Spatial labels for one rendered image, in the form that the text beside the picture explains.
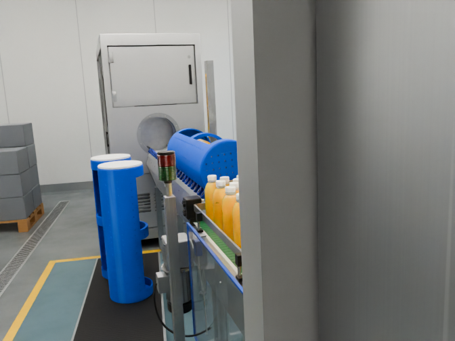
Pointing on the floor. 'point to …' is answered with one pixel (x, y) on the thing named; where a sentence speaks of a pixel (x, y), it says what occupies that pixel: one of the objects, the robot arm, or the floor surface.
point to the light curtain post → (210, 99)
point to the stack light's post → (174, 267)
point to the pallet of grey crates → (19, 176)
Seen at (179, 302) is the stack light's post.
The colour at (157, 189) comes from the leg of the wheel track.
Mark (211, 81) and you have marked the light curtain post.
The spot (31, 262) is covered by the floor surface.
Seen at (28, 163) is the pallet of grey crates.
